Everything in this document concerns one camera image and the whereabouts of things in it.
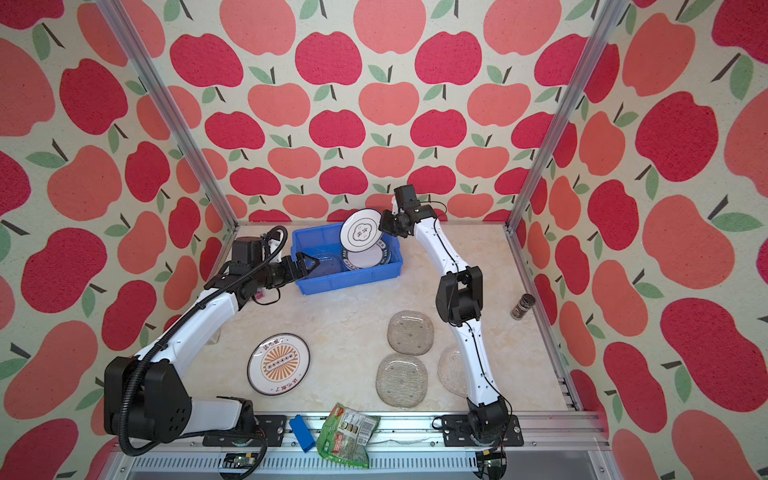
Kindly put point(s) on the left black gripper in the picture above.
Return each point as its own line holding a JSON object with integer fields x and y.
{"x": 300, "y": 270}

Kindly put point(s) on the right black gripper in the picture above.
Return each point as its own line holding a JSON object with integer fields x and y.
{"x": 383, "y": 224}

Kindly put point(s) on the white plate black emblem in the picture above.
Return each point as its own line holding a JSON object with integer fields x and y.
{"x": 361, "y": 230}

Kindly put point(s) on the orange sunburst plate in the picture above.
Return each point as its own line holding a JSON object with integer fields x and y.
{"x": 278, "y": 364}

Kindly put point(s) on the clear glass plate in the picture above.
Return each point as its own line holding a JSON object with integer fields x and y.
{"x": 451, "y": 371}
{"x": 410, "y": 333}
{"x": 401, "y": 381}
{"x": 328, "y": 264}

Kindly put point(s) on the clear glass plate bottom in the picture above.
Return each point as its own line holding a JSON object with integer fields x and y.
{"x": 401, "y": 381}

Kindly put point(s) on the clear glass plate top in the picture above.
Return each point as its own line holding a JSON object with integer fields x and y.
{"x": 328, "y": 264}

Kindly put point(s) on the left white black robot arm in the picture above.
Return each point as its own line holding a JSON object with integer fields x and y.
{"x": 145, "y": 401}

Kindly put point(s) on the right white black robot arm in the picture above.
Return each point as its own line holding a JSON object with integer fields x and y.
{"x": 459, "y": 301}

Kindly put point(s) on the blue plastic bin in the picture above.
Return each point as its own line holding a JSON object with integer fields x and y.
{"x": 325, "y": 239}

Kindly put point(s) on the small jar right side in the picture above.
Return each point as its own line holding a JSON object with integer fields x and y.
{"x": 523, "y": 306}

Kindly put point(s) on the blue rectangular block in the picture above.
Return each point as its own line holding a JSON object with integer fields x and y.
{"x": 302, "y": 433}

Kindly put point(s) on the green snack packet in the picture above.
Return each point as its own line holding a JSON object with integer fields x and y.
{"x": 344, "y": 436}

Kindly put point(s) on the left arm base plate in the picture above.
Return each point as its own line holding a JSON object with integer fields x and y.
{"x": 251, "y": 431}

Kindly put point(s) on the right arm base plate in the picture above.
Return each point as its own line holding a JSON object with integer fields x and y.
{"x": 461, "y": 431}

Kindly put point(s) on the aluminium front frame rail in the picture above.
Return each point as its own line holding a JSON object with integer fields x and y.
{"x": 388, "y": 445}

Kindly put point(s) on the aluminium right corner post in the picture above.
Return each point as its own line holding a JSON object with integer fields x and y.
{"x": 605, "y": 24}

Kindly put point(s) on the aluminium corner post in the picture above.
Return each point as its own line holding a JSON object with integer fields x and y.
{"x": 130, "y": 41}
{"x": 605, "y": 24}

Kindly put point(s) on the aluminium left corner post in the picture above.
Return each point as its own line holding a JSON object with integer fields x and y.
{"x": 130, "y": 41}

